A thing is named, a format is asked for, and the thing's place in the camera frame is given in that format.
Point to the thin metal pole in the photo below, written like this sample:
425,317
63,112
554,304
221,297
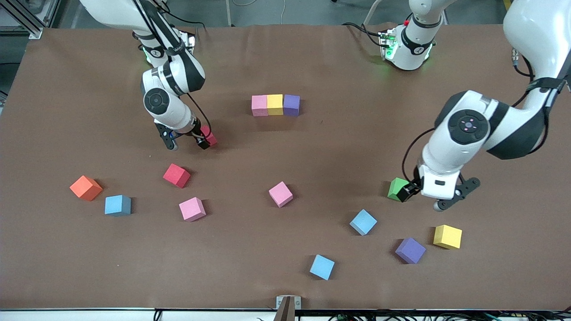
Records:
228,13

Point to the yellow foam block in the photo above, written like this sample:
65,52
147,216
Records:
275,104
447,236

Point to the red foam block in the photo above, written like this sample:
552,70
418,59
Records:
176,175
211,138

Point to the green foam block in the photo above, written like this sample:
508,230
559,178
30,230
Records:
395,189

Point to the brown table cover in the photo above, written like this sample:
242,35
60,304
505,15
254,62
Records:
89,111

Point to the pink foam block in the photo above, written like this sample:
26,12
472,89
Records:
259,106
280,194
192,209

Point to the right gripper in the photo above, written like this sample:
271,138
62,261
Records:
199,137

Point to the orange foam block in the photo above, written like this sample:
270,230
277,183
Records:
86,187

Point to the aluminium frame profile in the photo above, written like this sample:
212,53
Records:
32,30

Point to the metal table bracket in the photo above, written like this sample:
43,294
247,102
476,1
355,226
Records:
288,307

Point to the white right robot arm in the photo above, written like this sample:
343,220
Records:
178,113

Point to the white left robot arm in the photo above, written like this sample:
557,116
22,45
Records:
535,26

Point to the blue foam block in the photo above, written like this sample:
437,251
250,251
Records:
363,222
117,205
322,267

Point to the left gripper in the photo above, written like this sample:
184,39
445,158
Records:
409,191

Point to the purple foam block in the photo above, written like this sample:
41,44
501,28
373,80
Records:
410,250
291,105

